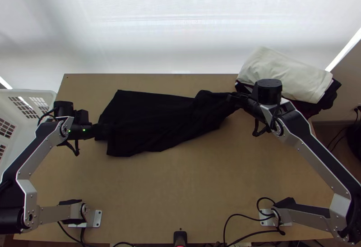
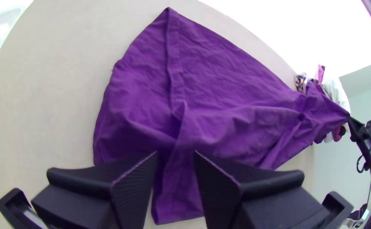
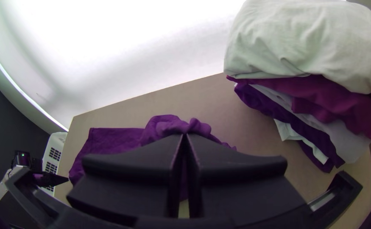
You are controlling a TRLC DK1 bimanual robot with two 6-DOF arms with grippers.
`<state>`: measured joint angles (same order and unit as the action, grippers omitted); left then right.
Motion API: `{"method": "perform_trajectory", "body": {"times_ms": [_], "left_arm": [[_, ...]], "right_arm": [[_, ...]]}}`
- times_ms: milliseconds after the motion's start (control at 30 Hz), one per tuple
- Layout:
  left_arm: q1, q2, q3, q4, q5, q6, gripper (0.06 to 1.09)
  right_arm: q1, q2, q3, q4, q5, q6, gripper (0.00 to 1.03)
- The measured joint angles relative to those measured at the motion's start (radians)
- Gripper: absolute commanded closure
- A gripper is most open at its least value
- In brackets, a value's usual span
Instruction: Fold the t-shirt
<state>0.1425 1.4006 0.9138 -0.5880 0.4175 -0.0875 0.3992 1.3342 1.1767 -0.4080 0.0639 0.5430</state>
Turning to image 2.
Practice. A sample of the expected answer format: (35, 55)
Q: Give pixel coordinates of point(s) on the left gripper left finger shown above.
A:
(131, 191)

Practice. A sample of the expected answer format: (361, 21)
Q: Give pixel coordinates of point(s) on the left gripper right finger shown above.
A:
(223, 191)

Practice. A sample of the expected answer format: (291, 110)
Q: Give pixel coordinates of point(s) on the black t-shirt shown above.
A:
(204, 95)

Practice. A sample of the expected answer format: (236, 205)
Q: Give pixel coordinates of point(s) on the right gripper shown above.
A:
(357, 130)

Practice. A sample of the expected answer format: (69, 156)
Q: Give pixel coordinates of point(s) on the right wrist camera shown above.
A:
(370, 130)

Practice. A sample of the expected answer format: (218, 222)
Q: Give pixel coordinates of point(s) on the pile of folded clothes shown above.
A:
(334, 92)

